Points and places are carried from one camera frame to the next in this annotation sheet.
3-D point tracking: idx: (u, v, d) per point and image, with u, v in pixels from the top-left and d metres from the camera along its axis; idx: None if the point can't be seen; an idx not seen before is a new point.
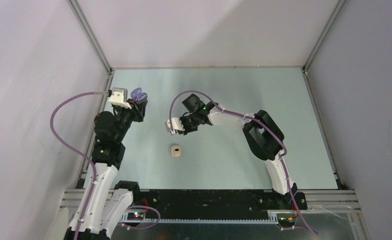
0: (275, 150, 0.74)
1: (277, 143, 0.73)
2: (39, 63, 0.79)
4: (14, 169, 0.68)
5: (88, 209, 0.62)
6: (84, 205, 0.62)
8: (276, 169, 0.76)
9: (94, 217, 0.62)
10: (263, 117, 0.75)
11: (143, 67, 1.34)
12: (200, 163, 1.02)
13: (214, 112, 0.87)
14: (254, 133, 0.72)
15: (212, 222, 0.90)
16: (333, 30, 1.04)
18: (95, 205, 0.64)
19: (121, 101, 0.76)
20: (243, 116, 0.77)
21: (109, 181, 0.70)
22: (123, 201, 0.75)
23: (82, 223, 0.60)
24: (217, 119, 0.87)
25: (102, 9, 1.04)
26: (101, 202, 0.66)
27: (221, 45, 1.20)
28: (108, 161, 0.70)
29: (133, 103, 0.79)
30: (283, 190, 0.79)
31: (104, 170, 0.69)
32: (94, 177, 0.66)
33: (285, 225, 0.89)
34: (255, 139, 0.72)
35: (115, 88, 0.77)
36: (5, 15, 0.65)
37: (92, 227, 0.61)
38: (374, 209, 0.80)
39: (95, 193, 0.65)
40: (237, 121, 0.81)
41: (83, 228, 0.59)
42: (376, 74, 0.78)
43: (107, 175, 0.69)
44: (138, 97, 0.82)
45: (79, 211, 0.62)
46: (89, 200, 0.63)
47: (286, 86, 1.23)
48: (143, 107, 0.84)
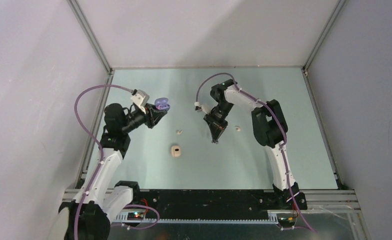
0: (276, 139, 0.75)
1: (279, 131, 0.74)
2: (39, 62, 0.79)
4: (14, 169, 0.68)
5: (93, 185, 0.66)
6: (90, 180, 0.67)
8: (276, 158, 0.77)
9: (97, 193, 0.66)
10: (274, 106, 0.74)
11: (143, 67, 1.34)
12: (201, 163, 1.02)
13: (231, 90, 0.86)
14: (262, 118, 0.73)
15: (212, 221, 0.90)
16: (333, 30, 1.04)
18: (100, 182, 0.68)
19: (140, 105, 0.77)
20: (256, 101, 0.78)
21: (114, 165, 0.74)
22: (123, 194, 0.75)
23: (86, 196, 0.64)
24: (230, 98, 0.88)
25: (102, 9, 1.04)
26: (105, 182, 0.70)
27: (221, 46, 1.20)
28: (115, 147, 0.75)
29: (149, 110, 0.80)
30: (282, 185, 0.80)
31: (111, 153, 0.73)
32: (101, 157, 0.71)
33: (285, 226, 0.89)
34: (260, 123, 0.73)
35: (140, 90, 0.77)
36: (5, 15, 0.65)
37: (95, 200, 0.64)
38: (374, 208, 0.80)
39: (101, 171, 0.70)
40: (249, 103, 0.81)
41: (87, 201, 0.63)
42: (375, 75, 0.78)
43: (113, 158, 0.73)
44: (160, 106, 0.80)
45: (84, 187, 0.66)
46: (94, 177, 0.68)
47: (286, 86, 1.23)
48: (158, 116, 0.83)
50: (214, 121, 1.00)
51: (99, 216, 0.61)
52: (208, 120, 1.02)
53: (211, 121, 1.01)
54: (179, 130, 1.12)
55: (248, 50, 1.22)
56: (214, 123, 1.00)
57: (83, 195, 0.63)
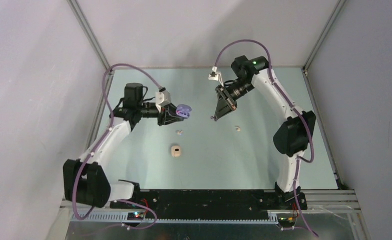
0: (297, 148, 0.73)
1: (306, 139, 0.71)
2: (39, 62, 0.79)
4: (14, 168, 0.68)
5: (99, 148, 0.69)
6: (97, 143, 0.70)
8: (289, 166, 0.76)
9: (102, 156, 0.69)
10: (309, 119, 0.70)
11: (143, 67, 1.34)
12: (201, 163, 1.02)
13: (265, 76, 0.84)
14: (293, 129, 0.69)
15: (212, 221, 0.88)
16: (333, 30, 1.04)
18: (106, 146, 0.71)
19: (158, 104, 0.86)
20: (292, 107, 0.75)
21: (121, 135, 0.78)
22: (127, 187, 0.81)
23: (91, 157, 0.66)
24: (257, 83, 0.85)
25: (103, 10, 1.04)
26: (112, 148, 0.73)
27: (221, 46, 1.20)
28: (123, 116, 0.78)
29: (165, 111, 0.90)
30: (286, 188, 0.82)
31: (120, 122, 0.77)
32: (110, 124, 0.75)
33: (285, 225, 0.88)
34: (290, 134, 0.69)
35: (165, 92, 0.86)
36: (5, 15, 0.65)
37: (99, 162, 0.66)
38: (374, 208, 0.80)
39: (108, 137, 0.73)
40: (281, 106, 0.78)
41: (91, 162, 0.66)
42: (375, 75, 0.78)
43: (121, 127, 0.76)
44: (180, 112, 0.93)
45: (90, 148, 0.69)
46: (102, 141, 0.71)
47: (286, 87, 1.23)
48: (172, 118, 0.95)
50: (229, 97, 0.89)
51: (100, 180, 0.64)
52: (222, 94, 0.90)
53: (226, 96, 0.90)
54: (179, 130, 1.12)
55: (248, 50, 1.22)
56: (228, 99, 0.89)
57: (88, 155, 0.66)
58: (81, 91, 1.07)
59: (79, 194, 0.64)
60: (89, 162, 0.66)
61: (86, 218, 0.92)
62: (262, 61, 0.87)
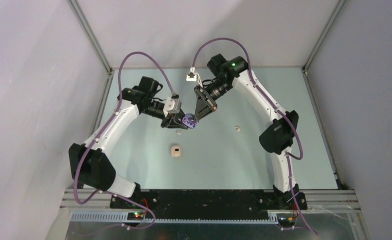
0: (283, 145, 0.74)
1: (291, 136, 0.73)
2: (38, 62, 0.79)
4: (15, 168, 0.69)
5: (104, 134, 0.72)
6: (101, 129, 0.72)
8: (281, 164, 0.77)
9: (107, 142, 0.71)
10: (293, 118, 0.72)
11: (144, 67, 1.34)
12: (201, 163, 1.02)
13: (246, 78, 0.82)
14: (279, 131, 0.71)
15: (212, 221, 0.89)
16: (333, 30, 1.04)
18: (111, 132, 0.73)
19: (165, 111, 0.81)
20: (276, 109, 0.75)
21: (128, 120, 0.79)
22: (128, 184, 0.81)
23: (95, 143, 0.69)
24: (239, 86, 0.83)
25: (103, 10, 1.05)
26: (117, 133, 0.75)
27: (207, 46, 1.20)
28: (132, 100, 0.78)
29: (170, 117, 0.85)
30: (284, 188, 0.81)
31: (127, 106, 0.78)
32: (117, 108, 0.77)
33: (285, 225, 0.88)
34: (277, 138, 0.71)
35: (175, 100, 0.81)
36: (4, 15, 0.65)
37: (103, 148, 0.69)
38: (374, 208, 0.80)
39: (114, 121, 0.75)
40: (266, 109, 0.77)
41: (95, 148, 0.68)
42: (375, 75, 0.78)
43: (128, 111, 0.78)
44: (185, 121, 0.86)
45: (95, 133, 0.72)
46: (107, 126, 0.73)
47: (285, 87, 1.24)
48: (175, 125, 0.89)
50: (209, 98, 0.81)
51: (104, 165, 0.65)
52: (202, 94, 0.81)
53: (205, 97, 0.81)
54: (179, 130, 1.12)
55: (243, 52, 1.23)
56: (208, 100, 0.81)
57: (93, 141, 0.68)
58: (80, 91, 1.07)
59: (81, 176, 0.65)
60: (93, 147, 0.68)
61: (86, 219, 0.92)
62: (240, 62, 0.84)
